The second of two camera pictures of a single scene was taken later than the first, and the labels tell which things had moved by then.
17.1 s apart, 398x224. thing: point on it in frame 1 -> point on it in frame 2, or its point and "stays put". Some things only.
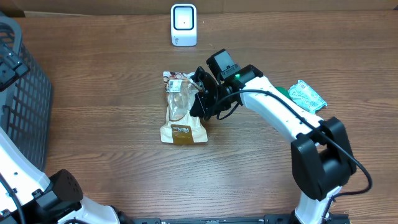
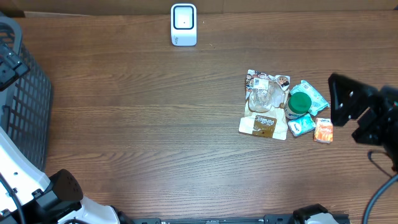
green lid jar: x=283 y=91 -> x=298 y=103
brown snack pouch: x=181 y=127 -> x=265 y=112
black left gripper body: x=9 y=74 stays put
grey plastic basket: x=26 y=105 stays put
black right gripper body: x=209 y=102 -> x=385 y=129
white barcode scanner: x=183 y=22 stays put
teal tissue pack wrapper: x=306 y=97 stays put
